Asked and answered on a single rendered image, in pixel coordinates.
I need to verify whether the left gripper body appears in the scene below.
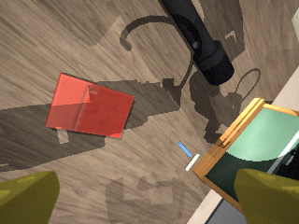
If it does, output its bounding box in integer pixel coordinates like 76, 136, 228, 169
276, 148, 299, 179

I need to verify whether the light blue flat bar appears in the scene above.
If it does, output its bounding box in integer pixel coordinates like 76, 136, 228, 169
178, 142, 192, 157

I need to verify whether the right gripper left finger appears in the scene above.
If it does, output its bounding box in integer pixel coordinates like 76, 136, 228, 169
0, 171, 60, 224

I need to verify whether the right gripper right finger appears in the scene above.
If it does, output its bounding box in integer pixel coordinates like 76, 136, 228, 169
234, 169, 299, 224

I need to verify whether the black board with brown wooden frame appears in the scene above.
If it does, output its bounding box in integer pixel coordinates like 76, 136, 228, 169
192, 96, 299, 215

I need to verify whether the white chalk stick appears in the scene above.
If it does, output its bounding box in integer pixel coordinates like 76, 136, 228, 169
185, 153, 200, 171

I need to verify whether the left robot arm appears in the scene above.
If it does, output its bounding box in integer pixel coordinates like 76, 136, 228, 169
292, 166, 299, 181

